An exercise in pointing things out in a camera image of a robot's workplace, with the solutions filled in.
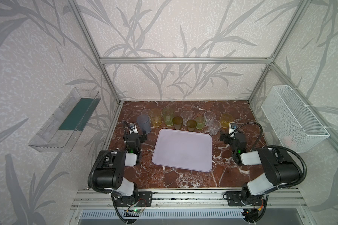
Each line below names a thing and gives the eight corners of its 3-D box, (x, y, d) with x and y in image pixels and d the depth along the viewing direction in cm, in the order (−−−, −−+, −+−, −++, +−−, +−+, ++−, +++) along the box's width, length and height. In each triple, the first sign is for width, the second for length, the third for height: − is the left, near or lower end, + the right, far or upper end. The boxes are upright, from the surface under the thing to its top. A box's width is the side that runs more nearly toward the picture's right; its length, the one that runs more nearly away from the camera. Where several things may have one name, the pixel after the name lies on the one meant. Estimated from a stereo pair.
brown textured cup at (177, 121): (172, 130, 104) (172, 123, 97) (172, 123, 108) (172, 116, 101) (182, 130, 104) (182, 123, 97) (182, 123, 108) (182, 116, 101)
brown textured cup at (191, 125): (186, 131, 103) (187, 127, 98) (186, 124, 107) (186, 119, 102) (196, 131, 103) (196, 127, 98) (195, 124, 107) (196, 119, 102)
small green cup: (195, 129, 105) (196, 123, 99) (194, 122, 109) (195, 116, 103) (204, 129, 105) (205, 123, 99) (203, 122, 109) (204, 116, 103)
